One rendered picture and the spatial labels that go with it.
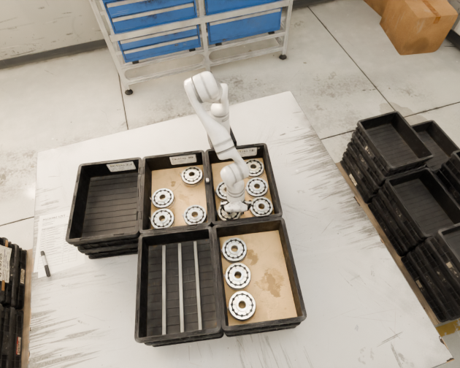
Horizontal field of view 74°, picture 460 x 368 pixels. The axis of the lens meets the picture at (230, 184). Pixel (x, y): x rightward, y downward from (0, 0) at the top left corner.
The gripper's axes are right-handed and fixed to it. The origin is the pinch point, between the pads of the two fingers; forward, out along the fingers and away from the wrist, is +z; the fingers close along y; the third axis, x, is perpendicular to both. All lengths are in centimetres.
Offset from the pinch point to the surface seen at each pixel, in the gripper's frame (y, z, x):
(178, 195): 27.3, 2.3, -10.9
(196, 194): 18.9, 2.3, -11.0
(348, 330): -44, 15, 47
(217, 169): 9.0, 2.3, -25.4
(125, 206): 52, 2, -6
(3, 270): 135, 48, 9
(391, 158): -99, 36, -53
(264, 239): -11.9, 2.4, 12.6
